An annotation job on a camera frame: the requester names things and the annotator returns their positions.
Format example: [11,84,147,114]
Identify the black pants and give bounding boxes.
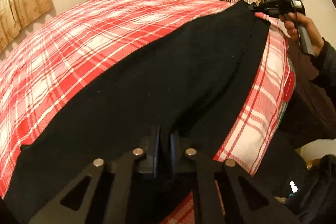
[5,1,270,223]

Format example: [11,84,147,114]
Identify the person's right forearm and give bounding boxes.
[309,39,336,140]

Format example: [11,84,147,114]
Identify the person's right hand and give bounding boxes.
[278,12,325,57]

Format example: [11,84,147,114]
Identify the red white plaid bedspread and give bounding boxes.
[0,0,296,224]

